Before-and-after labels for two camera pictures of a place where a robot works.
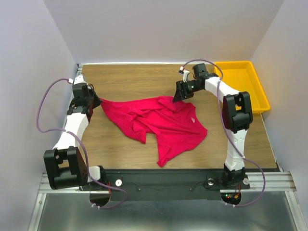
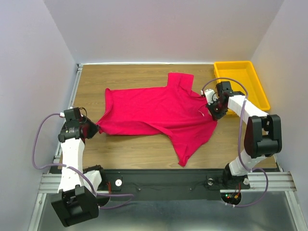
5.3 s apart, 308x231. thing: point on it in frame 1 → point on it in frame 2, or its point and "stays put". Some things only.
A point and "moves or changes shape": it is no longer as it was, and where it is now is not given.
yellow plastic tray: (242, 76) stays put
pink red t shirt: (174, 124) moves or changes shape
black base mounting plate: (145, 185) stays put
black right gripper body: (191, 86) → (218, 110)
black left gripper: (97, 101) → (94, 128)
